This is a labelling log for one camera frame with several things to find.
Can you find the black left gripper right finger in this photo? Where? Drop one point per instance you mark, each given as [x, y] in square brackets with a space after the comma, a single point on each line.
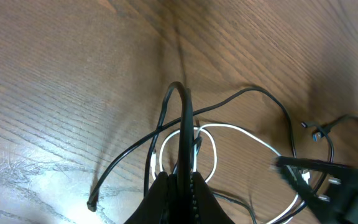
[205, 208]

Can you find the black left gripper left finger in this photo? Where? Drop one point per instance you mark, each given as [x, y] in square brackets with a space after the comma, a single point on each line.
[151, 207]

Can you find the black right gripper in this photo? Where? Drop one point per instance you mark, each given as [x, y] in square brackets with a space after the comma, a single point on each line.
[342, 206]

